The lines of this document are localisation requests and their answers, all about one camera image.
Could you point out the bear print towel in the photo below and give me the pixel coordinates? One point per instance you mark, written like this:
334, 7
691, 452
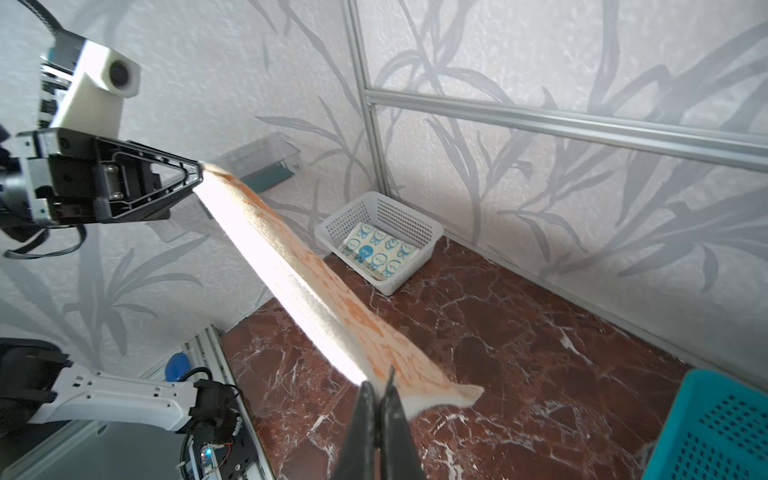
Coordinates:
380, 254

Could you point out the orange patterned towel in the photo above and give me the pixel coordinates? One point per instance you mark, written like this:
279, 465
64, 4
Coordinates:
357, 342

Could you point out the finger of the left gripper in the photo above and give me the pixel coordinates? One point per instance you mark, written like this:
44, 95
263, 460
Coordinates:
136, 183

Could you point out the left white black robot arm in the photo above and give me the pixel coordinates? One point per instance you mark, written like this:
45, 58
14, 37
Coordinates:
41, 384

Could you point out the white perforated plastic basket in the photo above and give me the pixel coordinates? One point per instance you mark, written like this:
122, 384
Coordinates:
393, 218

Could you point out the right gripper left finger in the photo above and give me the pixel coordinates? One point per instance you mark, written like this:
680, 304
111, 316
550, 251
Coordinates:
356, 458

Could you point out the teal perforated plastic basket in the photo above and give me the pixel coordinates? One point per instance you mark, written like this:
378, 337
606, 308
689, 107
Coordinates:
716, 429

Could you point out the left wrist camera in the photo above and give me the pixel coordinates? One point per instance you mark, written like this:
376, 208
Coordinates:
84, 85

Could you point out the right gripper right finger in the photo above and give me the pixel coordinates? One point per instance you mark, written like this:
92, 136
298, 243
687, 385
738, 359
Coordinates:
399, 458

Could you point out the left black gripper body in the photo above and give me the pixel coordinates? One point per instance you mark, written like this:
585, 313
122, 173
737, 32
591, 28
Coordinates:
56, 178

